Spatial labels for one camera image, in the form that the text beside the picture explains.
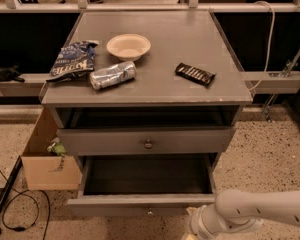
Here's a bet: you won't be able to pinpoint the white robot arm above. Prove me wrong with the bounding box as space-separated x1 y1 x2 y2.
182 189 300 240

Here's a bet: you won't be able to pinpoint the upper grey drawer with knob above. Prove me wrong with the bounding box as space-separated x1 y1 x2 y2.
57 127 235 156

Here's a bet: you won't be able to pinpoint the grey wooden drawer cabinet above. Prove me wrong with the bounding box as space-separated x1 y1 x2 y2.
38 9 254 172

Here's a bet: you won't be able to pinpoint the green crumpled wrapper in box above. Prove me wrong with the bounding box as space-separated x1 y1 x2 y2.
47 137 67 156

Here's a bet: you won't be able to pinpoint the cardboard box on floor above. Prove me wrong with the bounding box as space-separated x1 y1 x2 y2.
21 109 81 190

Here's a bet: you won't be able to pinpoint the black snack bar wrapper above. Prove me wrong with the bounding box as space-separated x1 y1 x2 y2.
175 63 215 86

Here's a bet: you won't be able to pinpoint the crushed silver drink can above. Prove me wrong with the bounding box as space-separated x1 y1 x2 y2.
89 61 137 90

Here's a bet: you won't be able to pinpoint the black bar on floor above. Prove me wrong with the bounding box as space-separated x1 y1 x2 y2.
0 157 22 213

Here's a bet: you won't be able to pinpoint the white paper bowl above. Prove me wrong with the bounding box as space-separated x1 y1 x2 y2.
106 34 151 61

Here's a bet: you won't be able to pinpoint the blue chip bag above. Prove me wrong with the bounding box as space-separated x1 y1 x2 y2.
46 40 99 82

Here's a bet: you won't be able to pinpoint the black object on left ledge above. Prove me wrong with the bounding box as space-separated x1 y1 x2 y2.
0 65 24 82

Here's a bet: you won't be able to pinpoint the black floor cable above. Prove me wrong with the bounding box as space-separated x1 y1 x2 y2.
0 156 51 240

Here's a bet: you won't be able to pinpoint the white hanging cable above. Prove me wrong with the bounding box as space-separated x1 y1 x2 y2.
247 0 277 92

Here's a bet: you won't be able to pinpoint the metal railing frame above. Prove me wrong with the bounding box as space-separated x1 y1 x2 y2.
0 0 300 13

